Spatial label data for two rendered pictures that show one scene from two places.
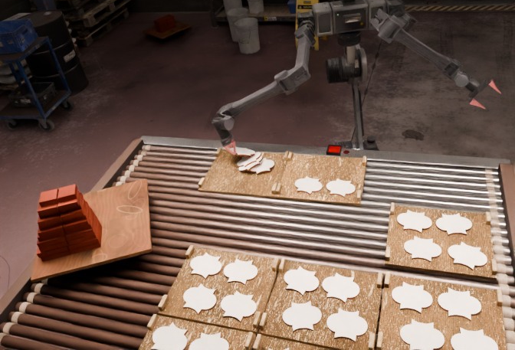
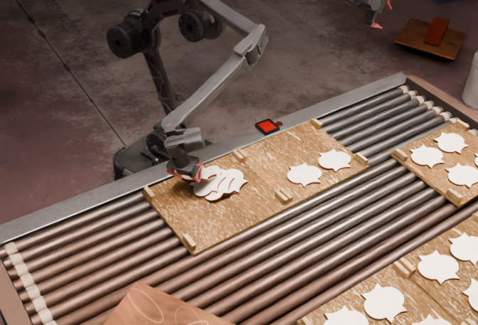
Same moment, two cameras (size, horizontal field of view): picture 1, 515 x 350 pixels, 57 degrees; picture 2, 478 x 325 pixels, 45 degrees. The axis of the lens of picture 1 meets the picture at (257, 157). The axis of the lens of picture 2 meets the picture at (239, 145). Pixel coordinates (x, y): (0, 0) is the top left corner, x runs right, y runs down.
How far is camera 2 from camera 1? 1.79 m
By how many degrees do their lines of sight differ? 47
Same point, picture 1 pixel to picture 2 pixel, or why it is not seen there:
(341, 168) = (305, 141)
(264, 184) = (259, 200)
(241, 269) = (382, 299)
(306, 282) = (445, 266)
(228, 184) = (220, 224)
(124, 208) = not seen: outside the picture
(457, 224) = (453, 141)
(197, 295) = not seen: outside the picture
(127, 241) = not seen: outside the picture
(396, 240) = (438, 180)
